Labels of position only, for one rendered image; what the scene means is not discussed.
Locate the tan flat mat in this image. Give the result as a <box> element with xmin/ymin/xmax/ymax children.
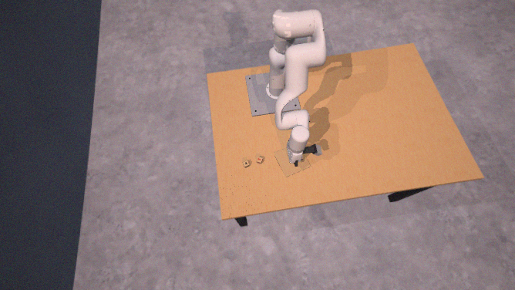
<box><xmin>274</xmin><ymin>147</ymin><xmax>311</xmax><ymax>177</ymax></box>

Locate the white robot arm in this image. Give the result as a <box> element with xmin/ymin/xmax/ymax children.
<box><xmin>266</xmin><ymin>9</ymin><xmax>327</xmax><ymax>156</ymax></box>

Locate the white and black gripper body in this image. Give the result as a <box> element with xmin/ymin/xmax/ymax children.
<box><xmin>287</xmin><ymin>142</ymin><xmax>303</xmax><ymax>164</ymax></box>

